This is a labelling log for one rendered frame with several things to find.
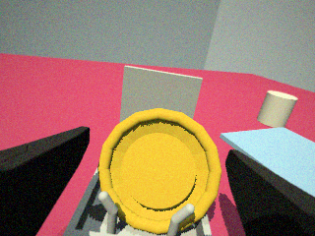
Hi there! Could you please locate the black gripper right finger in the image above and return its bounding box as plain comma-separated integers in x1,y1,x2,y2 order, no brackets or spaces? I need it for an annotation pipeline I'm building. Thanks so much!
225,149,315,236

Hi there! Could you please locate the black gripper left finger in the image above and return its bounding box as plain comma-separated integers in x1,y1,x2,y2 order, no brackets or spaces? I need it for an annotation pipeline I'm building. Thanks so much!
0,126,90,236

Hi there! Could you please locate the beige cylinder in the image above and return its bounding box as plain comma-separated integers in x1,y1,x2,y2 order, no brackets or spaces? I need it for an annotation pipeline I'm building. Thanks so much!
257,90,298,128

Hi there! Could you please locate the yellow round plate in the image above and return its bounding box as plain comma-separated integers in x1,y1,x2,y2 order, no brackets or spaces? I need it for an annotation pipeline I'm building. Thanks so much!
97,108,221,234

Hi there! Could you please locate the grey dish rack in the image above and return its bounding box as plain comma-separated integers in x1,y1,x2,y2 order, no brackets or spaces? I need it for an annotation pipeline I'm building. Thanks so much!
63,65,212,236

